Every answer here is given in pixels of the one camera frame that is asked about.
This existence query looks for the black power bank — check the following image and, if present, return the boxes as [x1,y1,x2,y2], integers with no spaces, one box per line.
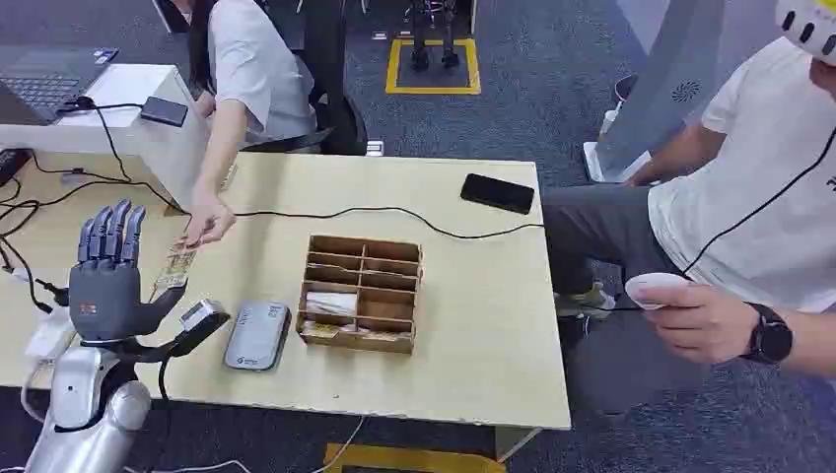
[139,96,190,128]

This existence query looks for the white hand controller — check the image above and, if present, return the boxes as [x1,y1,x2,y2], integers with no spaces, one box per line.
[624,272,694,312]

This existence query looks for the white card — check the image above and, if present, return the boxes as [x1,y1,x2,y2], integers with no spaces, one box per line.
[305,291,359,319]

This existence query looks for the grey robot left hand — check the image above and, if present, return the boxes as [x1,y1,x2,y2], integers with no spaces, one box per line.
[67,198,188,344]

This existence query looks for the pale wooden desk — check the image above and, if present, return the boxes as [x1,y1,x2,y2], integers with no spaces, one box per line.
[0,151,573,461]

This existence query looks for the black power adapter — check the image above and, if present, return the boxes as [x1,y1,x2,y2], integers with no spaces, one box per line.
[0,148,33,188]

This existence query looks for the person with headset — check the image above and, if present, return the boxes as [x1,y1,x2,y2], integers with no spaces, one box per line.
[540,0,836,393]

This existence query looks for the black standing robot legs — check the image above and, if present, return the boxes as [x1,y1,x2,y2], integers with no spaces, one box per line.
[405,0,462,72]

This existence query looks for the white floor stand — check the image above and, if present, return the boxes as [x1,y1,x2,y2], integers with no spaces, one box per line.
[582,0,728,184]

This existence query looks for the wooden card box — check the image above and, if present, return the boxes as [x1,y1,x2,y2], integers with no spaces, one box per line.
[295,234,424,356]

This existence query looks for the black office chair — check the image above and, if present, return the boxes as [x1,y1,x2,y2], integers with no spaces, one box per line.
[243,0,369,157]

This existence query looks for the yellow floor tape square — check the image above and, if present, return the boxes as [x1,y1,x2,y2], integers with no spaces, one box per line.
[384,36,483,97]

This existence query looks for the person's right hand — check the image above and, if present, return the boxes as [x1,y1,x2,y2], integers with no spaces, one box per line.
[183,194,237,250]

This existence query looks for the looped black cable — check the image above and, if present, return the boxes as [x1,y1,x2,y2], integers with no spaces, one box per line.
[0,182,71,315]

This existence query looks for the white cabinet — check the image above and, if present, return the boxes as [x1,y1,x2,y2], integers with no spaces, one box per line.
[0,63,212,212]

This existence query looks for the white cable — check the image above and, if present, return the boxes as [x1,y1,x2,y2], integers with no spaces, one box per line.
[123,415,367,473]

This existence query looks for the headset person's left hand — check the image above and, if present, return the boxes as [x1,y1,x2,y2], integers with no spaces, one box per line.
[642,283,760,367]

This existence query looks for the grey laptop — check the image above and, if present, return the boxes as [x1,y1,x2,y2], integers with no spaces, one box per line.
[0,45,120,127]

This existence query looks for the black wristwatch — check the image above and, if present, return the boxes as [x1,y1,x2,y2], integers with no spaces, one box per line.
[739,303,796,367]

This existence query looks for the black smartphone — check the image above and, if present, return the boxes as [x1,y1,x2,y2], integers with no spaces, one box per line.
[459,172,536,216]

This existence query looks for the black headset cable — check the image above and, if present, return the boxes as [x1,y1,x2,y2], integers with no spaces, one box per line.
[680,125,836,277]

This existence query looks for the white headset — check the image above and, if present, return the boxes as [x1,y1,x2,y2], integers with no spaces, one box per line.
[774,0,836,68]

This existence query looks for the printed yellow card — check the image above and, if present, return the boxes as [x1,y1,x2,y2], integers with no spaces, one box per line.
[299,322,407,343]

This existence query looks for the long black cable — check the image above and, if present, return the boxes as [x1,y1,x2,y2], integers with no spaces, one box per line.
[29,98,545,241]

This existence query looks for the grey shoe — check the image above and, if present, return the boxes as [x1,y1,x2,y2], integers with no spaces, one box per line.
[553,282,616,321]

